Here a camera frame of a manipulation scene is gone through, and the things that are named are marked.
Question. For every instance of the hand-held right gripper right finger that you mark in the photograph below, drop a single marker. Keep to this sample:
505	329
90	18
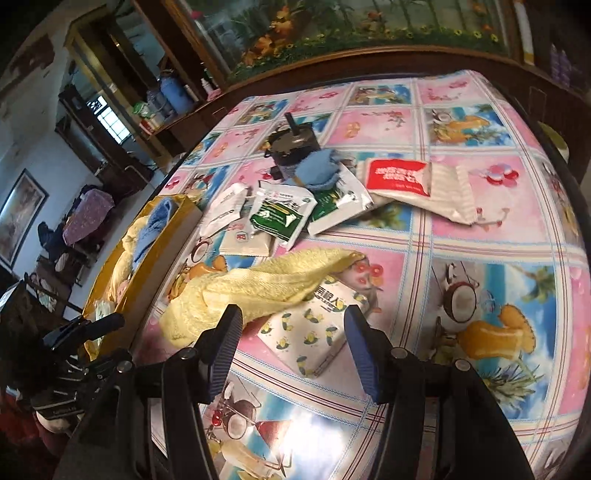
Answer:
364	355

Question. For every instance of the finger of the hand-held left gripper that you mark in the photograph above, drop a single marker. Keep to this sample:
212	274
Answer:
83	330
115	362

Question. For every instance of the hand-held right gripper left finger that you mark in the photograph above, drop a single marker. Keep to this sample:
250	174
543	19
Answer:
221	350

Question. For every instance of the pink plush toy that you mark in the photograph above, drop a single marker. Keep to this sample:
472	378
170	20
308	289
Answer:
122	293

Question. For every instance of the yellow towel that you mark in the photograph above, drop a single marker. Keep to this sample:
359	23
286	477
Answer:
127	254
258	286

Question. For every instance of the blue towel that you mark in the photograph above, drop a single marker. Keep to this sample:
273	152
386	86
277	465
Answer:
318	168
152	226

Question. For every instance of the cardboard box with yellow tape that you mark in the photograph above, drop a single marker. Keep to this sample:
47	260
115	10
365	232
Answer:
184	221

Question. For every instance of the white lemon print packet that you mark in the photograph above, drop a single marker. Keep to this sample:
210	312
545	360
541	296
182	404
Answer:
304	332

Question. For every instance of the red garment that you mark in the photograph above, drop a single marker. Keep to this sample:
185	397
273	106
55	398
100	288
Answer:
23	443

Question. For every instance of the cream packet with red mark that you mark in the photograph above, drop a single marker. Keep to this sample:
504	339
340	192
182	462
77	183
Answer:
244	242

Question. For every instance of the purple floral cloth cover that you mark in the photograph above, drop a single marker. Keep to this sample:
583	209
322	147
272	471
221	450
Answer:
87	212

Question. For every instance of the printed plastic tablecloth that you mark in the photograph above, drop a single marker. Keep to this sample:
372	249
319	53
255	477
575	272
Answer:
461	258

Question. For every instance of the flat white packet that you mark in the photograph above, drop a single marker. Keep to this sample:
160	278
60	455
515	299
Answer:
221	212

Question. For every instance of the green and white sachet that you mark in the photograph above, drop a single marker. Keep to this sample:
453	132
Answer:
332	207
277	217

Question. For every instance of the white face mask packet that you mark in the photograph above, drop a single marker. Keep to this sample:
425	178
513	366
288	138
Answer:
397	175

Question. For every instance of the window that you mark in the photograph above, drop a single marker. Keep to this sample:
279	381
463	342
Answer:
113	122

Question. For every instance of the black electric motor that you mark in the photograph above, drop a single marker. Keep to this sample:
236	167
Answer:
288	147

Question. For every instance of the green and white packet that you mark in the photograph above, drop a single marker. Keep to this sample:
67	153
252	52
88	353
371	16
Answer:
143	111

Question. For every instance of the blue thermos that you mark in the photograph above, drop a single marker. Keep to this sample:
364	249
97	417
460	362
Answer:
175	94

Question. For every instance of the small white bottle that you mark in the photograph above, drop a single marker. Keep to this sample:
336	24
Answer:
207	84

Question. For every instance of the dark wooden cabinet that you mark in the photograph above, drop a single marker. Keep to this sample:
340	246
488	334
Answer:
415	57

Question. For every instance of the aquarium with flowers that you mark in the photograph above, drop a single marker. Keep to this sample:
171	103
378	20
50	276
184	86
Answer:
369	23

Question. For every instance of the purple bottle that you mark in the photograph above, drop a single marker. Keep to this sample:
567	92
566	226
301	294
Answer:
555	60
566	69

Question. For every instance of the white tube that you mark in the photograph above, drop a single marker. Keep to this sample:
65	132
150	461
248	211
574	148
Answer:
524	32

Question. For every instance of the framed wall picture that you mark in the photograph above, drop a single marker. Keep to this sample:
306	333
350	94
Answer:
21	217

